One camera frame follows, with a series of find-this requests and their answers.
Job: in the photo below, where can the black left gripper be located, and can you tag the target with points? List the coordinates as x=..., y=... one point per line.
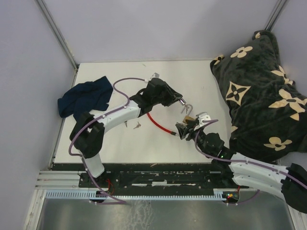
x=173, y=96

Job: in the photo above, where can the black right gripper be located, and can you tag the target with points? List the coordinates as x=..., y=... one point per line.
x=183, y=131

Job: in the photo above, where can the brass padlock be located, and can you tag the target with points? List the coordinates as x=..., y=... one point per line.
x=187, y=116

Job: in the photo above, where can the silver key bunch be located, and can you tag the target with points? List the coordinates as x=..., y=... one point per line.
x=186, y=109

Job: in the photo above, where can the red cable lock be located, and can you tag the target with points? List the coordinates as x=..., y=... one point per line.
x=171, y=132

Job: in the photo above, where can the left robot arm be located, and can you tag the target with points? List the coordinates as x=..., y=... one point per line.
x=88, y=133

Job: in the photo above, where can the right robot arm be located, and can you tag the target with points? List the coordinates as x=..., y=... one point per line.
x=287, y=183

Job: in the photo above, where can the navy blue cloth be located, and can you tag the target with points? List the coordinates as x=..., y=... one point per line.
x=85, y=97

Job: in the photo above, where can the black floral blanket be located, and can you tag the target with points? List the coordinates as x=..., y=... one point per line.
x=268, y=114

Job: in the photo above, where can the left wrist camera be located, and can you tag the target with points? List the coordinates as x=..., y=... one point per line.
x=155, y=75

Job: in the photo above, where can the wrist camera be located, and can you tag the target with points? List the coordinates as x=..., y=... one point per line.
x=155, y=75
x=203, y=118

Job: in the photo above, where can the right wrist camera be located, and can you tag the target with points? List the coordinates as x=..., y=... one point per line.
x=203, y=118

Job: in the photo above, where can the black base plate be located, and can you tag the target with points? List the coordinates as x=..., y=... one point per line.
x=123, y=175

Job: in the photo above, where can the white slotted cable duct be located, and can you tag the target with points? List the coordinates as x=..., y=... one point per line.
x=96, y=195

